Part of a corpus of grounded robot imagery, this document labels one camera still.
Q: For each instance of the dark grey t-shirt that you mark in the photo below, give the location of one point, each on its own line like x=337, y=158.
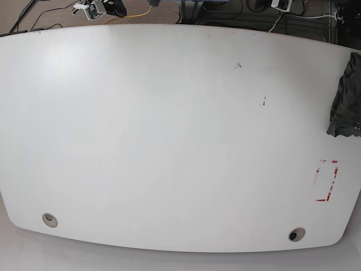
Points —
x=345, y=110

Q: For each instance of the red tape rectangle marking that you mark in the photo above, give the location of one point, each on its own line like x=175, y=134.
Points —
x=325, y=178

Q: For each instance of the left table cable grommet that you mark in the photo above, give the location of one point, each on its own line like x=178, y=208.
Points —
x=50, y=220

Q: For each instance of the table cable grommet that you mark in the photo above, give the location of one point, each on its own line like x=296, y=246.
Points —
x=296, y=234
x=50, y=220

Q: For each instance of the right table cable grommet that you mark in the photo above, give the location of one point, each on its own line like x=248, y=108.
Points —
x=296, y=234

